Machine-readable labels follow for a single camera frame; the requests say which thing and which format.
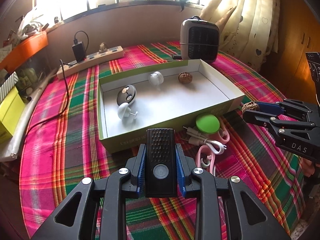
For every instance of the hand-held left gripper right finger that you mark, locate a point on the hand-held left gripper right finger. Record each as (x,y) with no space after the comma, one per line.
(180,172)

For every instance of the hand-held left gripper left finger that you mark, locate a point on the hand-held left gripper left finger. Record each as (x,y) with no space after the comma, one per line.
(141,170)

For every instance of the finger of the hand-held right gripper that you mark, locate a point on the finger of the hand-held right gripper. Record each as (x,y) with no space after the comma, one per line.
(260,120)
(270,108)

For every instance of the walnut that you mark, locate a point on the walnut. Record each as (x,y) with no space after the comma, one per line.
(250,106)
(184,77)

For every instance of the black perforated rectangular device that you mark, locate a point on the black perforated rectangular device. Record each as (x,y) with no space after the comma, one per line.
(161,155)

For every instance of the green round disc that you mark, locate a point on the green round disc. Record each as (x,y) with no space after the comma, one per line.
(207,123)

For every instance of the white suction knob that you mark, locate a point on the white suction knob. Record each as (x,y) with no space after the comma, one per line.
(123,111)

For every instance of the green cardboard box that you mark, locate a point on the green cardboard box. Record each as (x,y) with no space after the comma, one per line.
(175,100)

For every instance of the black round device metal discs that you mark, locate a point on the black round device metal discs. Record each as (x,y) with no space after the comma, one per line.
(125,95)

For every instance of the white round cap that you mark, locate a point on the white round cap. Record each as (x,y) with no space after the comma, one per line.
(155,78)

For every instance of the person's right hand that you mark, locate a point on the person's right hand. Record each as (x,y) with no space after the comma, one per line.
(309,167)

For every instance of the pink green plaid tablecloth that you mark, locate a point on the pink green plaid tablecloth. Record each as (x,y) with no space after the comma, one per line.
(75,120)

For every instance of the cream heart print curtain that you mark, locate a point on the cream heart print curtain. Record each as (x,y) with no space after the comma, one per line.
(245,17)

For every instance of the grey space heater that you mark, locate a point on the grey space heater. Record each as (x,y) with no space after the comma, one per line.
(200,40)

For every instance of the small black plug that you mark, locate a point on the small black plug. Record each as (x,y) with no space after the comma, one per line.
(177,56)

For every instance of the beige power strip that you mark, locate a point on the beige power strip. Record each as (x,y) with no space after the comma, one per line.
(100,57)

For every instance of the white board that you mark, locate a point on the white board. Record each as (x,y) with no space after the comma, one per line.
(20,135)

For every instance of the small beige figurine plug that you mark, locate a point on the small beige figurine plug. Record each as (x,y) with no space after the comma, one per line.
(103,47)

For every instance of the black charger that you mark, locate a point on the black charger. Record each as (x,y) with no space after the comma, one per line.
(79,52)

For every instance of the yellow-green box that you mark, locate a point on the yellow-green box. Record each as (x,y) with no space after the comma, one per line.
(10,115)

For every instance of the striped box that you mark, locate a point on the striped box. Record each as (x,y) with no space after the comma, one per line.
(8,87)

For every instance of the orange box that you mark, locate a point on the orange box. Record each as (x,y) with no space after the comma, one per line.
(22,50)

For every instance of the white plastic bag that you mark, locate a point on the white plastic bag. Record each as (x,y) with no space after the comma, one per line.
(30,22)

